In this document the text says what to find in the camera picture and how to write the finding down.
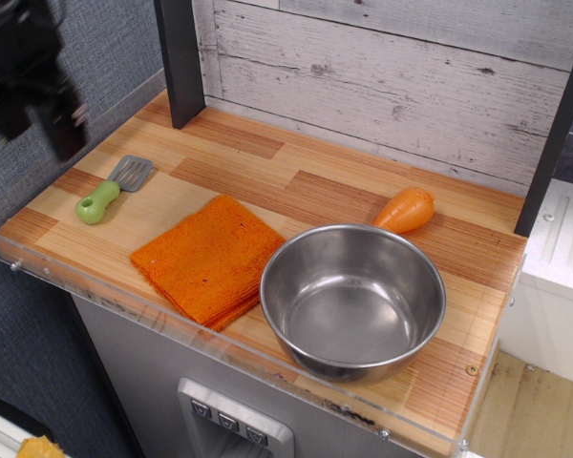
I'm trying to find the dark vertical post left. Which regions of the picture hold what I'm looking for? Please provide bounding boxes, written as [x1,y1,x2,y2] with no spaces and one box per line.
[154,0,206,129]

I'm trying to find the yellow object bottom left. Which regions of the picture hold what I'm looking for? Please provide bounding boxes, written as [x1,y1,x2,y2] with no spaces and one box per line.
[15,436,66,458]

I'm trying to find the dark vertical post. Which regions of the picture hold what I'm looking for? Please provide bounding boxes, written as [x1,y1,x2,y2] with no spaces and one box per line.
[154,0,206,129]
[514,67,573,237]

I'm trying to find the white toy sink counter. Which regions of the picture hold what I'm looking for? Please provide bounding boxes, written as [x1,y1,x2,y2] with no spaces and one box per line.
[498,179,573,382]

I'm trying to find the stainless steel bowl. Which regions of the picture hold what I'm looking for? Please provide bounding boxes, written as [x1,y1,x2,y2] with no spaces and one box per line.
[260,224,447,383]

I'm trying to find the orange folded towel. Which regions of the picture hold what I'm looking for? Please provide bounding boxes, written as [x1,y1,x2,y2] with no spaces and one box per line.
[130,195,285,331]

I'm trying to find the dark vertical post right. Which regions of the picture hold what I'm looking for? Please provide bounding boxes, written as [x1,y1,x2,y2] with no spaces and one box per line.
[514,67,573,237]

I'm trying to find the silver dispenser button panel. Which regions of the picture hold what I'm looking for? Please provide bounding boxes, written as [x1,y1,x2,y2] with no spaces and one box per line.
[178,377,295,457]

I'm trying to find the clear acrylic guard rail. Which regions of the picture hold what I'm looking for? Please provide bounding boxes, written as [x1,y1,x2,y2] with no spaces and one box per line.
[0,226,469,454]

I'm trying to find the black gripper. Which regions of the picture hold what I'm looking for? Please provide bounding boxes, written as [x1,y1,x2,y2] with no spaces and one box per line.
[0,1,88,161]

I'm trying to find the orange toy carrot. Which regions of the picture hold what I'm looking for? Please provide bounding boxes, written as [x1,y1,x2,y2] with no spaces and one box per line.
[373,187,435,234]

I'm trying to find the grey toy fridge cabinet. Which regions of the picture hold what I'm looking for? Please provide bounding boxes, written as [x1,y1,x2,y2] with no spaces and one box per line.
[71,290,459,458]

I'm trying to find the green handled grey spatula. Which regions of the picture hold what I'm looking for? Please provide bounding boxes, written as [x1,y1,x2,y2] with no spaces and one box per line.
[75,155,154,225]

